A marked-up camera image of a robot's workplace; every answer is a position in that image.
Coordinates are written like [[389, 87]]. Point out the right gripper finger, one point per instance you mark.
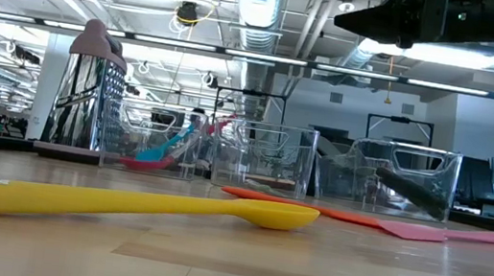
[[379, 23]]

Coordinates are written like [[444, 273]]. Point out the grey round-headed turner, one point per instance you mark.
[[413, 193]]

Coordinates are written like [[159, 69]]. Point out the blue silicone spoon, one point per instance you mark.
[[163, 148]]

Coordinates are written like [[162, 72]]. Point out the yellow silicone spoon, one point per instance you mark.
[[73, 203]]

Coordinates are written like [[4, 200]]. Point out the yellow hanging tag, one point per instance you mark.
[[387, 99]]

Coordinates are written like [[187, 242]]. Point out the ceiling strip light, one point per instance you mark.
[[263, 56]]

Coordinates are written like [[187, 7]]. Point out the clear plastic bin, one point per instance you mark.
[[112, 129], [263, 159], [437, 164]]

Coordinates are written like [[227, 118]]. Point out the black folding panel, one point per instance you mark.
[[471, 181]]

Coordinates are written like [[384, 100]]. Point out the orange silicone spatula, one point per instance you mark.
[[291, 203]]

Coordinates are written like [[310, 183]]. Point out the black gantry frame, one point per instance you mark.
[[253, 93], [400, 119]]

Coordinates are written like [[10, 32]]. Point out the silver ventilation duct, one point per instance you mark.
[[261, 4]]

